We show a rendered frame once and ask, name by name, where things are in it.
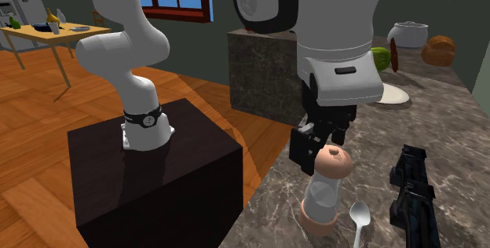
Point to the brown upright disc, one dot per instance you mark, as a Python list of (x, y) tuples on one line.
[(394, 56)]

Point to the green round fruit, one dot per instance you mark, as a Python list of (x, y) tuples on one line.
[(379, 59)]

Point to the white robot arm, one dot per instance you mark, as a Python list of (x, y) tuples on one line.
[(130, 44)]

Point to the grey refrigerator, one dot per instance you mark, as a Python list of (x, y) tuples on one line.
[(19, 0)]

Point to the brown round bread loaf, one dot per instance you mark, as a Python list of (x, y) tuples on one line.
[(438, 51)]

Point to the wooden chair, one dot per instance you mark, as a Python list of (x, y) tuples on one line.
[(98, 18)]

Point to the yellow wooden dining table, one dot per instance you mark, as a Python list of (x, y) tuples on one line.
[(53, 35)]

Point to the white lidded pot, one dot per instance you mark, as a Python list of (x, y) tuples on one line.
[(407, 35)]

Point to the dark robot stand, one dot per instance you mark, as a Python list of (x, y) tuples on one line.
[(153, 201)]

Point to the dark marble block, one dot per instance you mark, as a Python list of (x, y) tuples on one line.
[(264, 75)]

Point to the black and blue angular object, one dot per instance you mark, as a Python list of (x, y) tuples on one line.
[(415, 201)]

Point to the white plate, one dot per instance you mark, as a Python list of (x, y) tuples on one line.
[(394, 95)]

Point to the white spoon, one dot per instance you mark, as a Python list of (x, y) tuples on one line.
[(360, 213)]

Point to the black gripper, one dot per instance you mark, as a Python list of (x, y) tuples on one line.
[(325, 115)]

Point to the tan and clear pepper mill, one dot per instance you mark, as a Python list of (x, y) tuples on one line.
[(332, 165)]

